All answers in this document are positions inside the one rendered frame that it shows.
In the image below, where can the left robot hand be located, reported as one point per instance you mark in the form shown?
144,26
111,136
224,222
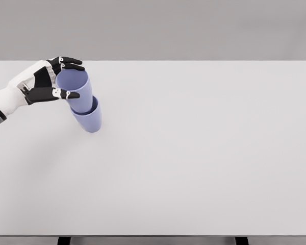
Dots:
28,76

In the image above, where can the blue-purple plastic cup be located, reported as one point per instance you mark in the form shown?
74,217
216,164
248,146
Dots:
90,121
79,92

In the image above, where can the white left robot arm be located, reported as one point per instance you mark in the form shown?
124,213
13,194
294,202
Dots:
3,100

